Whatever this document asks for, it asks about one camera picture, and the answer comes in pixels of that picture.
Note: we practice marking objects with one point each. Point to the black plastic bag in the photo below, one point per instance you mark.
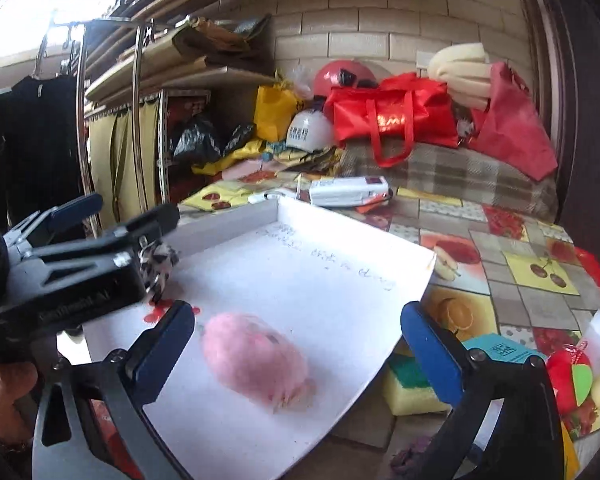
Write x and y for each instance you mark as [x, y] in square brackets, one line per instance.
[197, 140]

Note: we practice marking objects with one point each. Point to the wooden shelf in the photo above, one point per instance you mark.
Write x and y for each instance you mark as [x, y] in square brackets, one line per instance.
[180, 75]

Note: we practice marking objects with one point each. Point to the black white spotted plush toy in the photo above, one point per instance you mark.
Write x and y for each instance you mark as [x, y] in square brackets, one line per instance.
[159, 260]

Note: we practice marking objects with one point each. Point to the white helmet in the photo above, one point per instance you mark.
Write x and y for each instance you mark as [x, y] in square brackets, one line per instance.
[307, 130]

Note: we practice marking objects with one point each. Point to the purple cloth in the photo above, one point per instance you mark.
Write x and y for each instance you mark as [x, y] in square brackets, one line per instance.
[410, 452]

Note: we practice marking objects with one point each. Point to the red fabric bag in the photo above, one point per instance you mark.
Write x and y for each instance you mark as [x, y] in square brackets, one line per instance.
[515, 125]

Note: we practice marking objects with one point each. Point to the red helmet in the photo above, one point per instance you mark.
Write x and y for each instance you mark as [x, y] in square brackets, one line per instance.
[335, 77]

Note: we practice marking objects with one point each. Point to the pink plush toy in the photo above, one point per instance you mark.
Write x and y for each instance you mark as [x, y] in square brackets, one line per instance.
[255, 360]

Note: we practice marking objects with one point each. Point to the brown door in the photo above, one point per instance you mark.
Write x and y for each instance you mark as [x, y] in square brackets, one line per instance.
[580, 85]

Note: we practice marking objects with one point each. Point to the red apple plush toy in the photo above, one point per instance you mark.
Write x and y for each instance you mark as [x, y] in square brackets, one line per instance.
[562, 380]

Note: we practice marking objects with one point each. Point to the black hanging garment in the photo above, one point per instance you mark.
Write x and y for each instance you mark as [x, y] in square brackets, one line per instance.
[35, 135]

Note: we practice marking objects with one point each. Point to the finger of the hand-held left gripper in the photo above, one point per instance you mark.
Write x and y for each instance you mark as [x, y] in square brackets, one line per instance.
[77, 207]
[145, 222]

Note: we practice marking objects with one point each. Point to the metal clothes rack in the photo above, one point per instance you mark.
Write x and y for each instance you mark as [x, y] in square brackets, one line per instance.
[139, 110]

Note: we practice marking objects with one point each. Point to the yellow shopping bag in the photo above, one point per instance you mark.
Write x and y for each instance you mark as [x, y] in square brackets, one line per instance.
[275, 112]

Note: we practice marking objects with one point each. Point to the teal paper card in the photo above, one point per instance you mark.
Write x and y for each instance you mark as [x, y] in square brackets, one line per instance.
[505, 349]

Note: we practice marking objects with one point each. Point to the red plastic packet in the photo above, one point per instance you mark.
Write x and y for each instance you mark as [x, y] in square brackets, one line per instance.
[597, 275]

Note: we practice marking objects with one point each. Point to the yellow plastic sheet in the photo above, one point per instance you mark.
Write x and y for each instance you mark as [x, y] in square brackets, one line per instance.
[240, 157]

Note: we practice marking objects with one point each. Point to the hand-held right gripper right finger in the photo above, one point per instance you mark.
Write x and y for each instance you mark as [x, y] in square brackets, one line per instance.
[430, 355]

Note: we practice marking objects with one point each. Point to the person's left hand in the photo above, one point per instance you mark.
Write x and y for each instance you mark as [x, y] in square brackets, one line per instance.
[7, 385]

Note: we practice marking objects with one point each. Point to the yellow curtain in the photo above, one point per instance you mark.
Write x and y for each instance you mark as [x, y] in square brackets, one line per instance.
[125, 160]

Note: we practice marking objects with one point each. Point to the fruit print tablecloth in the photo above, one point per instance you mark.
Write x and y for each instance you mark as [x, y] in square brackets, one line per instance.
[520, 260]

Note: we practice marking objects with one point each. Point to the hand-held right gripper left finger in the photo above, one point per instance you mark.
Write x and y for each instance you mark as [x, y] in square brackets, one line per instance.
[162, 355]

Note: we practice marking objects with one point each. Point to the glossy red tote bag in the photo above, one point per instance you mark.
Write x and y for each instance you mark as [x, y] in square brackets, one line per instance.
[400, 115]

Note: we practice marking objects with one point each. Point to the yellow green sponge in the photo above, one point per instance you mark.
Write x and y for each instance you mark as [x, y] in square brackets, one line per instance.
[412, 390]

